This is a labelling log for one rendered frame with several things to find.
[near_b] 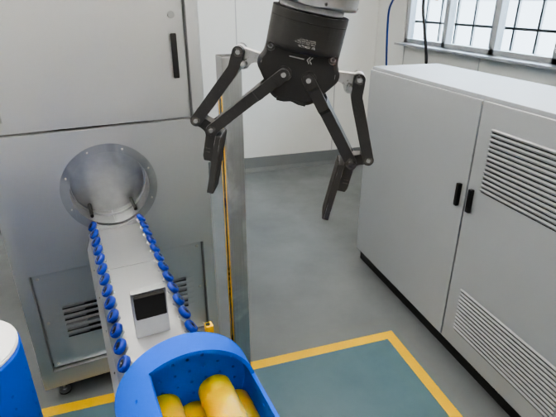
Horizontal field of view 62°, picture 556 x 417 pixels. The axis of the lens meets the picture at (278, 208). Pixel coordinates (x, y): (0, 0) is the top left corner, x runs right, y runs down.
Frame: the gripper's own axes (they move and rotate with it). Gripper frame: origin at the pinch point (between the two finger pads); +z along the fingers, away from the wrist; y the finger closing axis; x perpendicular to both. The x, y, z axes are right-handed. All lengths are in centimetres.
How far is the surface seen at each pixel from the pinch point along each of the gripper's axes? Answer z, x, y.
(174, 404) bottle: 54, 11, -9
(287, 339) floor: 171, 159, 26
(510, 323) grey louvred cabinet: 99, 124, 118
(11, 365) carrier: 78, 29, -55
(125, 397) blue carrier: 53, 9, -18
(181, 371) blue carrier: 54, 18, -10
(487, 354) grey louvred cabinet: 124, 130, 120
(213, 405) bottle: 52, 11, -2
